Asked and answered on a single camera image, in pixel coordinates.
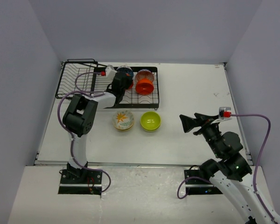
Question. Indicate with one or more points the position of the yellow teal patterned bowl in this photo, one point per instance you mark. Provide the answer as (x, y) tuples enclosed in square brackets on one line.
[(124, 126)]

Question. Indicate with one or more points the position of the red patterned bowl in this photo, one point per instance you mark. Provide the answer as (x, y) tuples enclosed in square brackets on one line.
[(144, 73)]

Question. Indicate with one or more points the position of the green bowl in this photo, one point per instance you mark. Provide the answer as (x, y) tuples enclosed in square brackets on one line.
[(150, 128), (150, 118)]

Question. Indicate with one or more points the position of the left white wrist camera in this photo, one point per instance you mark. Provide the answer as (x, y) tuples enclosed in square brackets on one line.
[(109, 72)]

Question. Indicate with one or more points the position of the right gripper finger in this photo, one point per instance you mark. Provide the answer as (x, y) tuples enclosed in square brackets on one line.
[(189, 123), (205, 117)]

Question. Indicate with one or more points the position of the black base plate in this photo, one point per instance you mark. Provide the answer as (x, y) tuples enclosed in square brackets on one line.
[(88, 183), (196, 186)]

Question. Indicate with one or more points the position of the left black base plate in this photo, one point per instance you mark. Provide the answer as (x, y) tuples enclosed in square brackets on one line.
[(88, 183)]

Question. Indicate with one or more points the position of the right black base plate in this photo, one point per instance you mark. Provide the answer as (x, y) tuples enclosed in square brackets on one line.
[(196, 186)]

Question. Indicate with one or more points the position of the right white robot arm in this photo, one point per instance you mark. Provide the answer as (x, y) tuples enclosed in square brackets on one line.
[(230, 172)]

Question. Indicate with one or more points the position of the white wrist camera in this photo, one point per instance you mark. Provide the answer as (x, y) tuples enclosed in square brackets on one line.
[(109, 72), (224, 115)]

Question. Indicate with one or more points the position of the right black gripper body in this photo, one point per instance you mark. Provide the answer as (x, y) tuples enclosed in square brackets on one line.
[(210, 132)]

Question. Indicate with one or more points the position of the blue patterned bowl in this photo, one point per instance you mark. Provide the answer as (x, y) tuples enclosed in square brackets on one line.
[(126, 69)]

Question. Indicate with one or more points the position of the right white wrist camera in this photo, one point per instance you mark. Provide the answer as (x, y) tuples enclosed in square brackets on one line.
[(224, 115)]

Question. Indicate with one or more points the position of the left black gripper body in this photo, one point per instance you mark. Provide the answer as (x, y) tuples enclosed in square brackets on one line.
[(128, 83)]

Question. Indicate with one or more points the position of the white floral bowl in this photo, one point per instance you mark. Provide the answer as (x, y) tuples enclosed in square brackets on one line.
[(122, 117)]

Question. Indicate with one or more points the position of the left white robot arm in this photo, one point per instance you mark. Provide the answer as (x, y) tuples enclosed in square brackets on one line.
[(76, 113)]

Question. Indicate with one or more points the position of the black wire dish rack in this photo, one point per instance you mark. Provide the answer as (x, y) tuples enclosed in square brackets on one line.
[(83, 74)]

